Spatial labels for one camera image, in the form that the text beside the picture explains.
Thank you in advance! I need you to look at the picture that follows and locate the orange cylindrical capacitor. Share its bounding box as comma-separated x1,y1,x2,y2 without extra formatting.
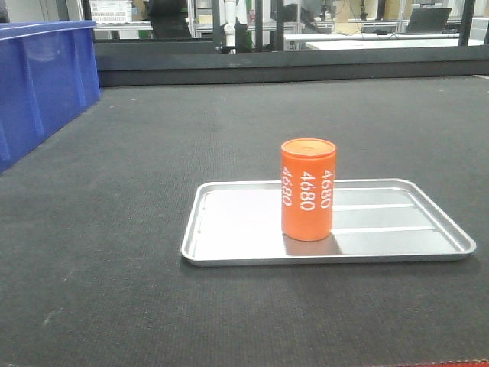
280,138,337,242

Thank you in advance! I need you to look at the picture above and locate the silver metal tray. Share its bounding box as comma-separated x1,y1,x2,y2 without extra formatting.
180,177,478,268

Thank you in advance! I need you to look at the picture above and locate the white table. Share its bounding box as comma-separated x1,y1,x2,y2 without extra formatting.
283,32,486,51

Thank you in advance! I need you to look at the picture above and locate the blue plastic crate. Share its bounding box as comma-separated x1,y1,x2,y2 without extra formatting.
1,21,101,171

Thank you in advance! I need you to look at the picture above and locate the open laptop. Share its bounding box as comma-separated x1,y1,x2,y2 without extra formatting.
405,8,452,34

